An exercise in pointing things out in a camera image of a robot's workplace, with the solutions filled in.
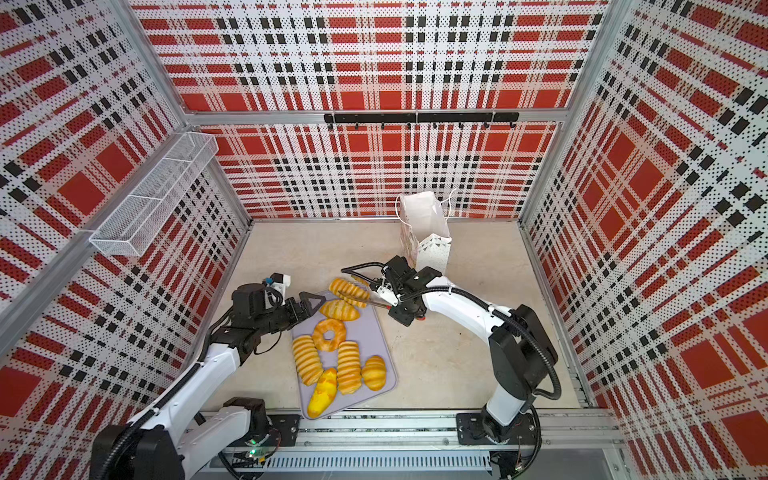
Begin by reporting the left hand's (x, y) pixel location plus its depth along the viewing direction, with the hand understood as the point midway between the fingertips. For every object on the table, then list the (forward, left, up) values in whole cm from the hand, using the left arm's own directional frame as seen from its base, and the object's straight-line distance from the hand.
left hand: (318, 309), depth 81 cm
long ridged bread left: (-10, +3, -9) cm, 14 cm away
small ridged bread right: (-14, -16, -10) cm, 23 cm away
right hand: (+1, -25, -3) cm, 25 cm away
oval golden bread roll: (+4, -4, -9) cm, 10 cm away
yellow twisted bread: (-19, -3, -10) cm, 22 cm away
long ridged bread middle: (-15, -9, -9) cm, 20 cm away
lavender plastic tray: (-1, -13, -13) cm, 19 cm away
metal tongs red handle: (+10, -14, -12) cm, 21 cm away
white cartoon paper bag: (+34, -32, -5) cm, 47 cm away
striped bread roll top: (+11, -9, -9) cm, 17 cm away
